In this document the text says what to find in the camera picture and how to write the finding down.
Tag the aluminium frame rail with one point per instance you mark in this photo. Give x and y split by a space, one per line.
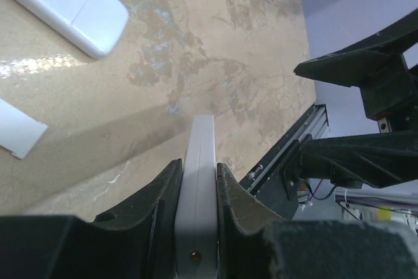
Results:
312 123

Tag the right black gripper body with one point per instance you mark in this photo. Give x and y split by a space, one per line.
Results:
389 92

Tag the white battery cover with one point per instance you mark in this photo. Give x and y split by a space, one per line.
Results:
19 132

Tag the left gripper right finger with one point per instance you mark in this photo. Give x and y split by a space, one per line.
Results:
247 246

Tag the white remote control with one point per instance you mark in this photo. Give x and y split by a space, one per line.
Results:
196 221
93 26

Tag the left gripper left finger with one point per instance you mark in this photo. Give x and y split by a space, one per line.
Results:
139 240

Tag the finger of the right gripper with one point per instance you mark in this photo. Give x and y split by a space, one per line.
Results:
359 62
378 160

